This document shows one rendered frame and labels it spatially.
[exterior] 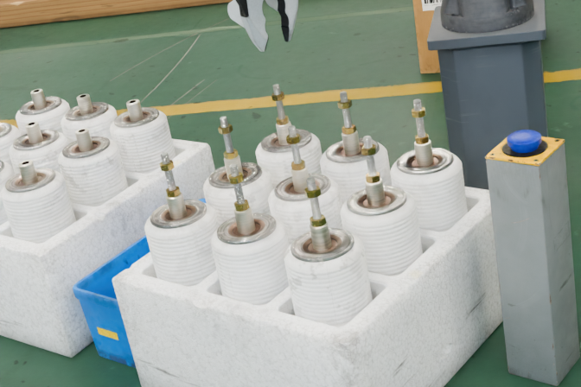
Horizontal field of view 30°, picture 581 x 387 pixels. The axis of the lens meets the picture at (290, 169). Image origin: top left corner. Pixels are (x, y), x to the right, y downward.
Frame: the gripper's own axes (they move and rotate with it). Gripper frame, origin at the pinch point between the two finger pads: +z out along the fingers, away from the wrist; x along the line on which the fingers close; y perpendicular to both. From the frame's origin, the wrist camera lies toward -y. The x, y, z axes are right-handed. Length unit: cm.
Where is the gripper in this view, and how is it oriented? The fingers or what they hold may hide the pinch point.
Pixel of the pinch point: (277, 36)
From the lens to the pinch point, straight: 135.2
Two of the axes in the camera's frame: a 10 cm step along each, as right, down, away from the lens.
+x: -7.8, 3.8, -5.0
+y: -6.0, -2.3, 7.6
